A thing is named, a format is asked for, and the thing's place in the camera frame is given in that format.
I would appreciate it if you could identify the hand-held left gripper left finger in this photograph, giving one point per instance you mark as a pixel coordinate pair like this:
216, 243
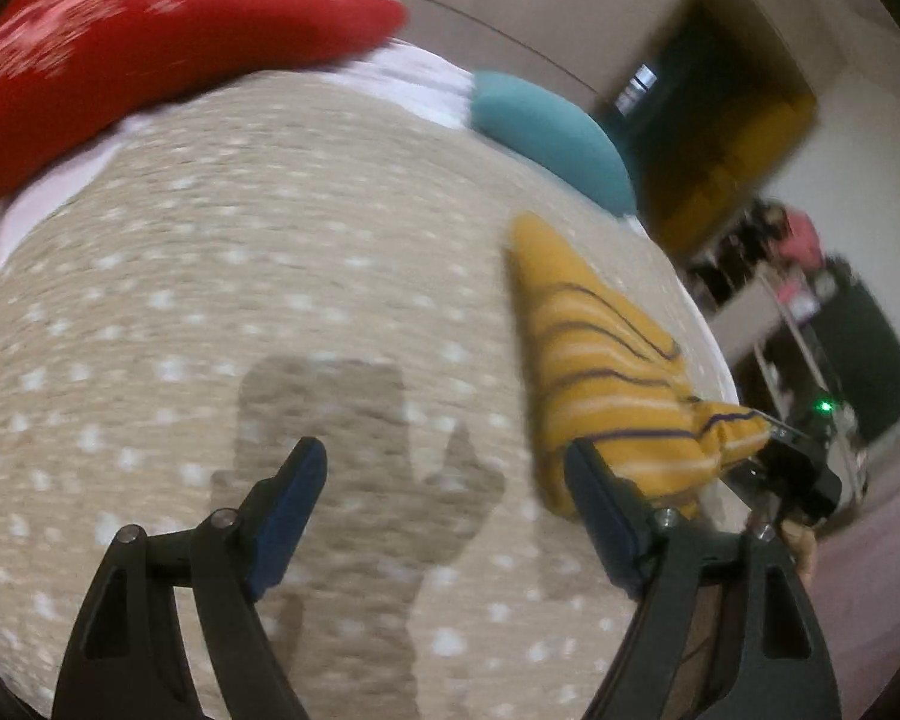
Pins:
292, 514

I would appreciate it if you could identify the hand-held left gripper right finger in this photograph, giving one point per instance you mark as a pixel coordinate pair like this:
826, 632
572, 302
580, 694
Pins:
604, 521

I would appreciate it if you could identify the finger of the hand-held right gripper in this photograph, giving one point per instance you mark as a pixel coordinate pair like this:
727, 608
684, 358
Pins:
776, 429

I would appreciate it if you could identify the yellow striped small garment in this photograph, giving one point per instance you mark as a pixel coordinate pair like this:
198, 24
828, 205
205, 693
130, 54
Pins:
607, 360

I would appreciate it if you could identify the person's right hand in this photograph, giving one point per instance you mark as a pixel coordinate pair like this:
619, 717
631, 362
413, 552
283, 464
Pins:
799, 547

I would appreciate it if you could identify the grey television cabinet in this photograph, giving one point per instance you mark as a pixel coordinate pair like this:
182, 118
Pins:
750, 315

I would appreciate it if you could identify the black television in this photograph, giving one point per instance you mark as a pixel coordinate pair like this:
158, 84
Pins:
870, 352

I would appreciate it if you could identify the pink bag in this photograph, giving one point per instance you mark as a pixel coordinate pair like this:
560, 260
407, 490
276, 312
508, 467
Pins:
804, 236

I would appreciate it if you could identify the beige dotted blanket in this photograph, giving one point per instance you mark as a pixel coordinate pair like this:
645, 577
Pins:
195, 277

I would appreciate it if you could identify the teal pillow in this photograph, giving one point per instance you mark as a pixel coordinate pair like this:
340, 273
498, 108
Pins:
555, 139

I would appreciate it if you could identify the red pillow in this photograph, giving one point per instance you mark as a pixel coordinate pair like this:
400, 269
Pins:
120, 52

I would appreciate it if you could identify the beige glossy wardrobe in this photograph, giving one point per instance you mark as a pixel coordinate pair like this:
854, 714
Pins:
532, 0

